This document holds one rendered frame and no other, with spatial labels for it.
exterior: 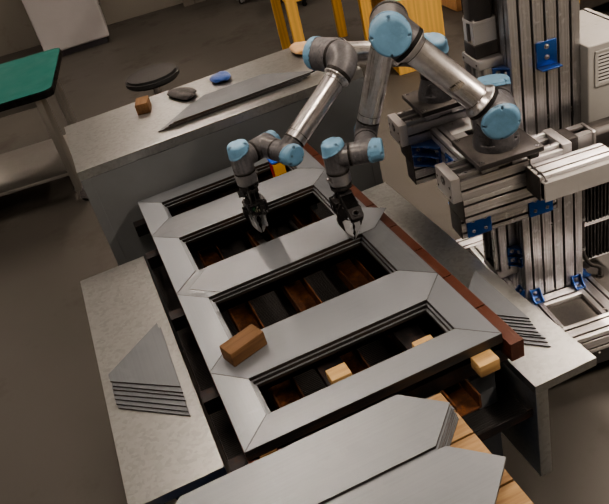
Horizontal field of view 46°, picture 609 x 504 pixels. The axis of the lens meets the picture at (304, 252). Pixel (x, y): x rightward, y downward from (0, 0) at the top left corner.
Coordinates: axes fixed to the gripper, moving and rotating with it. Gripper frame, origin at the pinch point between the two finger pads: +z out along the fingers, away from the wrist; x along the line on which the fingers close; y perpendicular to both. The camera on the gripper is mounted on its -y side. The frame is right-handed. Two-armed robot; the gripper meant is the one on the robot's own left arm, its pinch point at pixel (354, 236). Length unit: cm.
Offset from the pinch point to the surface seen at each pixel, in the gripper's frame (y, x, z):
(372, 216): 8.2, -10.7, 0.6
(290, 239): 14.8, 18.4, 0.7
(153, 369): -15, 77, 7
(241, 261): 13.6, 37.4, 0.7
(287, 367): -44, 42, 2
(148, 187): 91, 55, -3
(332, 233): 8.0, 5.0, 0.7
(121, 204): 91, 68, 0
